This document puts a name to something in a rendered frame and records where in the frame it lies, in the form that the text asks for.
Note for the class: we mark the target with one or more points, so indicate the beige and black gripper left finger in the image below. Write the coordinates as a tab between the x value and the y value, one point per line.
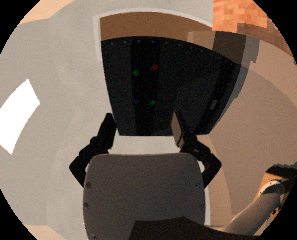
98	145

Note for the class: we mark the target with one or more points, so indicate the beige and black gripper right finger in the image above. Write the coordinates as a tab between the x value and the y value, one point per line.
189	143

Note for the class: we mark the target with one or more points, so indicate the black server rack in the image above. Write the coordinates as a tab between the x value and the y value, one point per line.
193	79

